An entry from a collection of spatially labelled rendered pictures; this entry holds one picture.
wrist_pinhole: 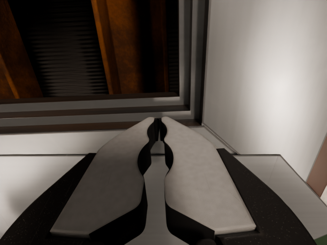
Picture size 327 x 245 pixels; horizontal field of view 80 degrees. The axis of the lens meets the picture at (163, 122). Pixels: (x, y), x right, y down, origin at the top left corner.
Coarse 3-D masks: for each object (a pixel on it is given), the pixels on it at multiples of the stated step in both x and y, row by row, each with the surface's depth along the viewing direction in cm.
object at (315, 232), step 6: (324, 210) 18; (324, 216) 19; (318, 222) 19; (324, 222) 19; (312, 228) 20; (318, 228) 20; (324, 228) 20; (312, 234) 20; (318, 234) 20; (324, 234) 20
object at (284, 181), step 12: (276, 168) 16; (288, 168) 16; (276, 180) 16; (288, 180) 16; (300, 180) 16; (276, 192) 17; (288, 192) 17; (300, 192) 17; (312, 192) 17; (288, 204) 18; (300, 204) 18; (312, 204) 18; (324, 204) 18; (300, 216) 19; (312, 216) 19
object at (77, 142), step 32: (192, 0) 11; (192, 32) 12; (192, 64) 13; (64, 96) 16; (96, 96) 16; (128, 96) 16; (160, 96) 15; (192, 96) 14; (0, 128) 15; (32, 128) 15; (64, 128) 14; (96, 128) 14; (192, 128) 14
